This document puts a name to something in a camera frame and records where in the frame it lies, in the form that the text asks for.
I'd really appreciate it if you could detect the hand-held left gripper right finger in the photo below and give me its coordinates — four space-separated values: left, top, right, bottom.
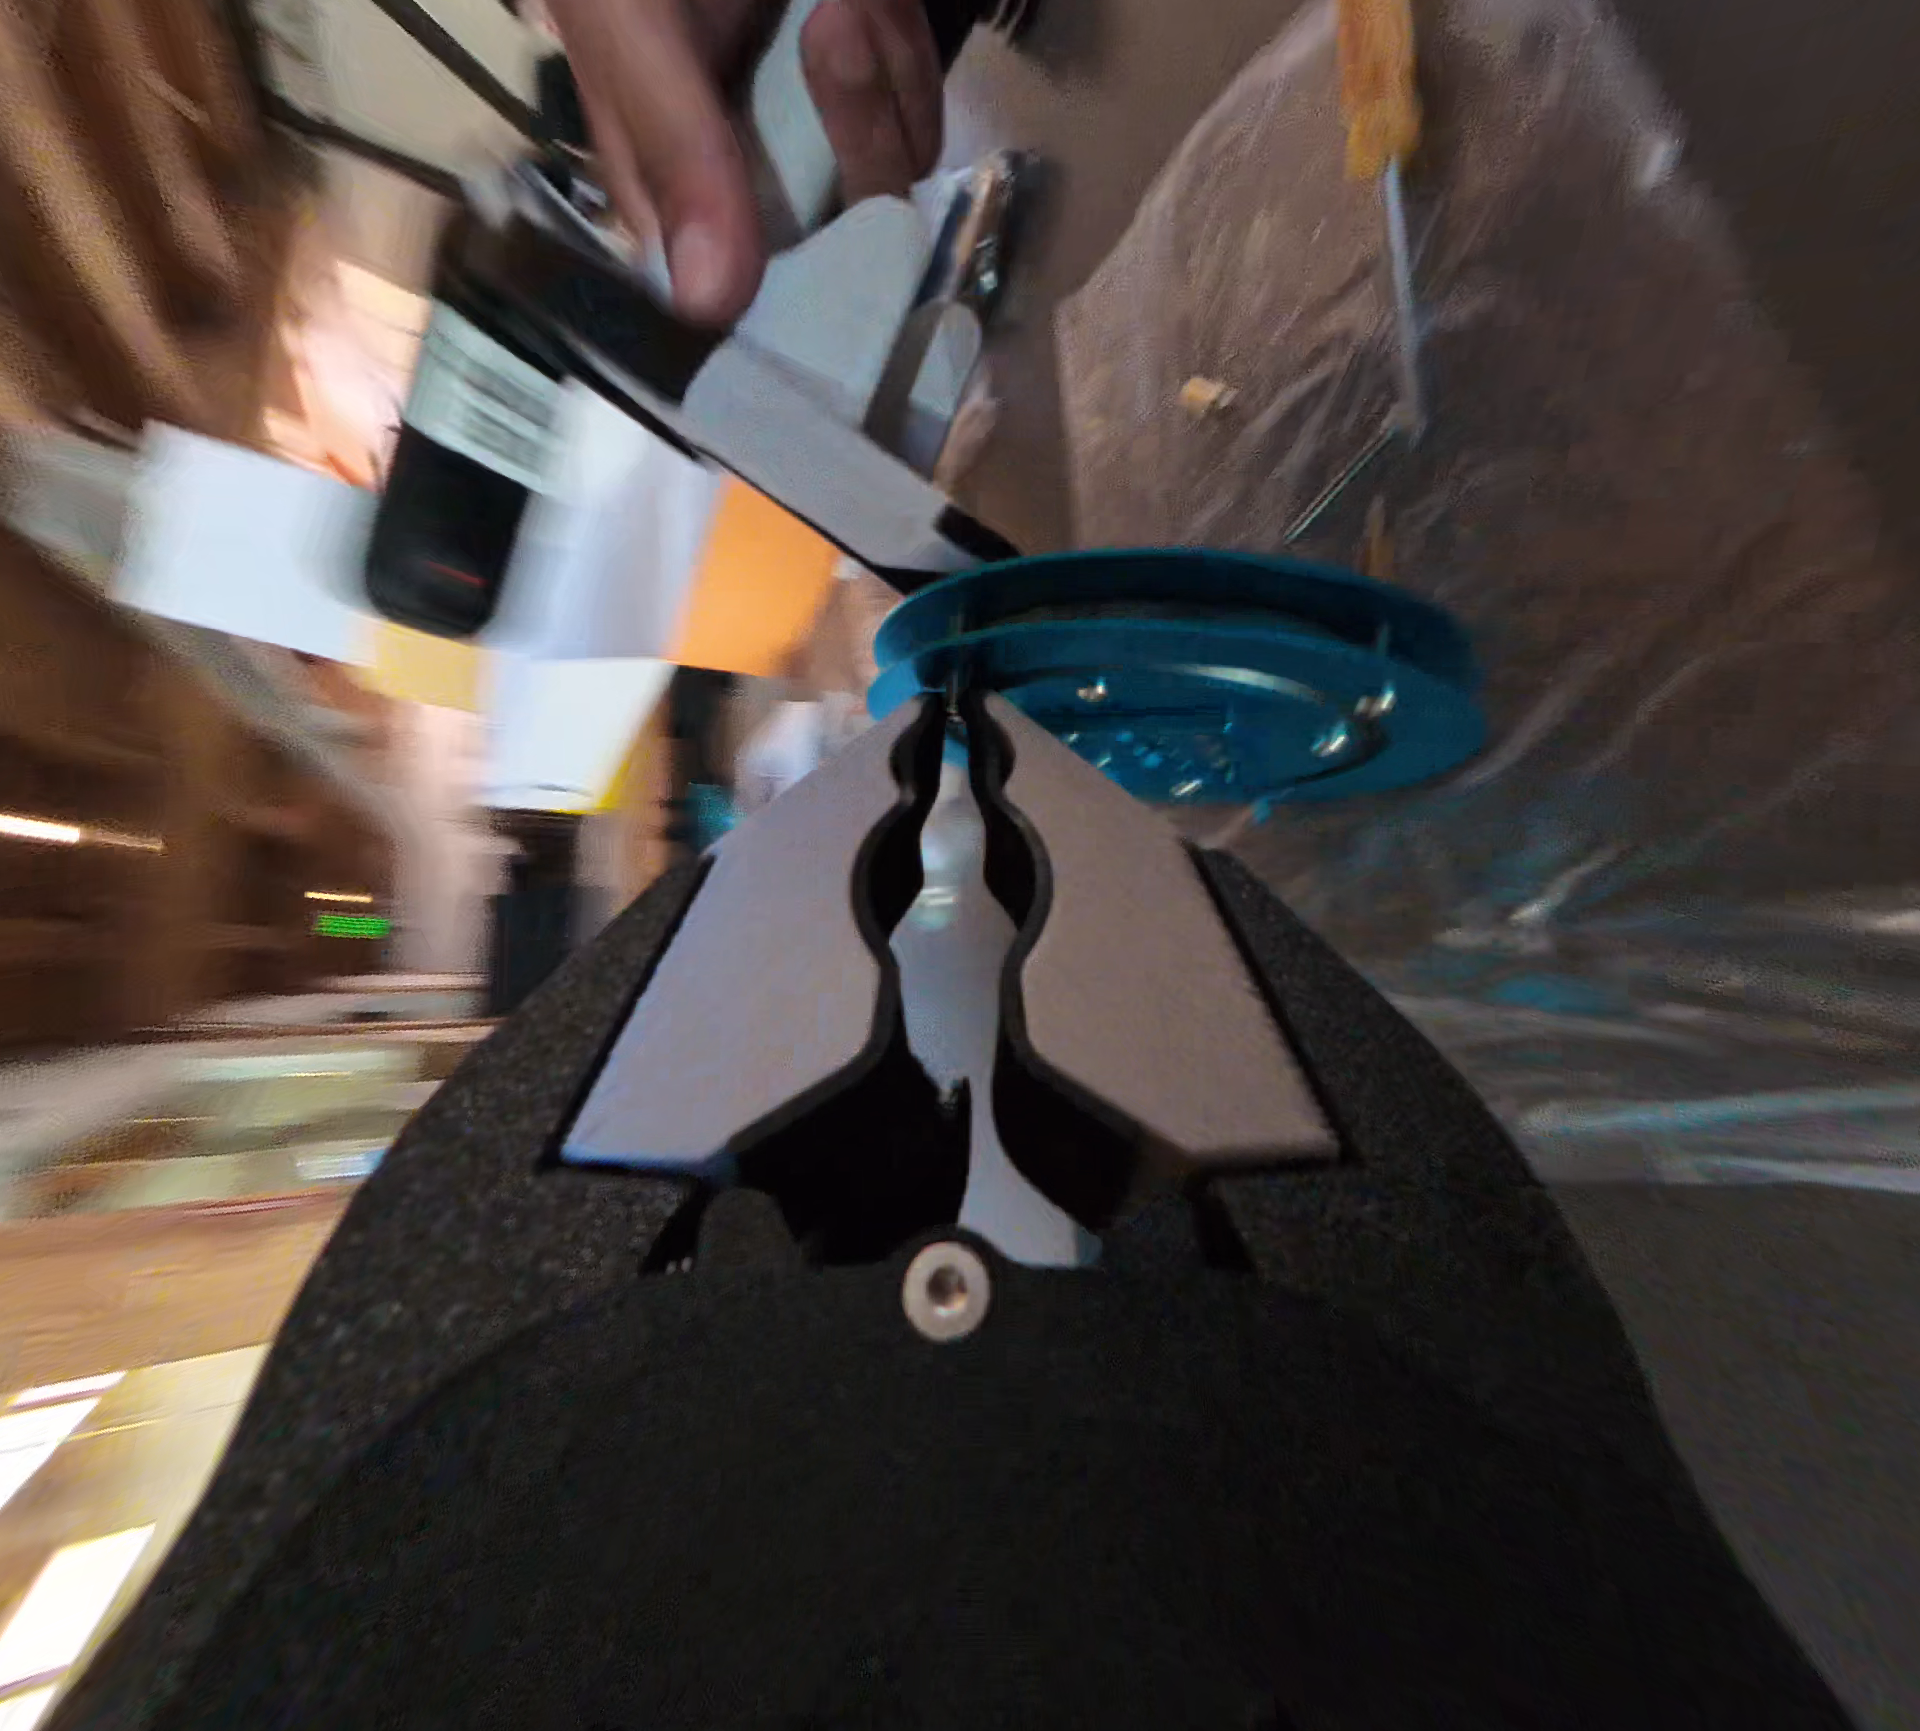
966 688 1341 1174

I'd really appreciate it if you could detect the blue metal turntable disc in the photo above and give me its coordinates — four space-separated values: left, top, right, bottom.
865 546 1489 816

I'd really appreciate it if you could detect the clear plastic bag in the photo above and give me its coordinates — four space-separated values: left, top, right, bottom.
1050 0 1920 1194

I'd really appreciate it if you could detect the orange handled screwdriver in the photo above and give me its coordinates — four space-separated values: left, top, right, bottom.
1325 0 1434 444

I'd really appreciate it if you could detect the long metal bolt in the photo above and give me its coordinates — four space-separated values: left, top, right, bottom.
1281 418 1419 548

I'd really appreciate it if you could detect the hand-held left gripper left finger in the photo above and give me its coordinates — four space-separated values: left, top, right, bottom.
558 688 944 1182

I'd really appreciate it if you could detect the orange cardboard box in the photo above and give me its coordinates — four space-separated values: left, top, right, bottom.
659 478 850 684

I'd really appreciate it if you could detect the person's right hand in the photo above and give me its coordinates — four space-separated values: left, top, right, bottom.
515 0 948 324

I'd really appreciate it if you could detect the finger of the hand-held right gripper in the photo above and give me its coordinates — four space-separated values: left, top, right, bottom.
681 344 1021 594

